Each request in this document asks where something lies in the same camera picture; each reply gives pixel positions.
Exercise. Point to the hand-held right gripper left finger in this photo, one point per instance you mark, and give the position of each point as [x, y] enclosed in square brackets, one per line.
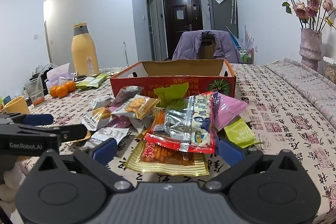
[105, 151]

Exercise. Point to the yellow cup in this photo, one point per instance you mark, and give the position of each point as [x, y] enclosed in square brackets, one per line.
[16, 106]

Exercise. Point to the white cake snack packet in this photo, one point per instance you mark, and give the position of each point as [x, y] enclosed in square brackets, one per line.
[97, 117]

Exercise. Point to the gold biscuit snack packet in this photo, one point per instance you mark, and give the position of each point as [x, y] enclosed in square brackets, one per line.
[139, 106]

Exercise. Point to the clear plastic cup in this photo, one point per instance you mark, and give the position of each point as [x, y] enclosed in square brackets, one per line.
[35, 92]

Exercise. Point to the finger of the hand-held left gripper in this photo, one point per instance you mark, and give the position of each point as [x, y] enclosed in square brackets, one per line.
[71, 131]
[39, 119]

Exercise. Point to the yellow thermos bottle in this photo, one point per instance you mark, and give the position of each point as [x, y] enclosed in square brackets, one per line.
[85, 53]

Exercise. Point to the lime green snack packet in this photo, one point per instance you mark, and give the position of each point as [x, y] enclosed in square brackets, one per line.
[240, 132]
[170, 94]

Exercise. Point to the grey refrigerator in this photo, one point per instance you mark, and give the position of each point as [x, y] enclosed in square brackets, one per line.
[223, 16]

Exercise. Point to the dark entrance door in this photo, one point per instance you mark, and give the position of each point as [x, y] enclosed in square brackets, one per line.
[181, 27]

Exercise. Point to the pink quilted cloth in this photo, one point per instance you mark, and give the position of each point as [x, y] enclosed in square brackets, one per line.
[302, 82]

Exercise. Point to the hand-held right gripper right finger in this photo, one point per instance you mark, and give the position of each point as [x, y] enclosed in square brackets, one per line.
[231, 151]

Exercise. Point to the pink snack packet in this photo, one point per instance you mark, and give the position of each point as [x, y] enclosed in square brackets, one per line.
[228, 108]
[120, 122]

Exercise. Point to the orange mandarin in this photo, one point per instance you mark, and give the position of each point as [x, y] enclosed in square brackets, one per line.
[53, 92]
[62, 91]
[71, 86]

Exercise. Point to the gold packet of orange sticks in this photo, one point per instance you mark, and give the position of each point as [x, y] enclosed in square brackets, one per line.
[168, 161]

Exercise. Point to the purple puffer jacket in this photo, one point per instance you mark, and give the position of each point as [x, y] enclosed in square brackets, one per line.
[187, 45]

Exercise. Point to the printed tablecloth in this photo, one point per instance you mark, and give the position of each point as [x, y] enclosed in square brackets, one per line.
[275, 113]

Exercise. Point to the wooden chair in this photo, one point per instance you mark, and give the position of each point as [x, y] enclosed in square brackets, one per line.
[208, 50]

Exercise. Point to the green white snack packet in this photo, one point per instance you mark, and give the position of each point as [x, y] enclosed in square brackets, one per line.
[84, 83]
[98, 80]

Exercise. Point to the pink ceramic vase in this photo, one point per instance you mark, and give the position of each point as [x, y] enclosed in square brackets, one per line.
[311, 47]

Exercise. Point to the red cardboard box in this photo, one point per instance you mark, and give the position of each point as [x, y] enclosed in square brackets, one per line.
[173, 82]

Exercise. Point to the red-edged clear snack packet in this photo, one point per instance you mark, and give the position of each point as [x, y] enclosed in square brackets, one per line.
[183, 124]

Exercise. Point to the clear storage jar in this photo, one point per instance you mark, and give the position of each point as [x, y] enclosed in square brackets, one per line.
[330, 69]

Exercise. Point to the pile of clothes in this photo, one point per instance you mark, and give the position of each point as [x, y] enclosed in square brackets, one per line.
[43, 70]

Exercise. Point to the lilac plastic bag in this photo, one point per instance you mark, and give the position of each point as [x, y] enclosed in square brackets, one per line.
[59, 73]

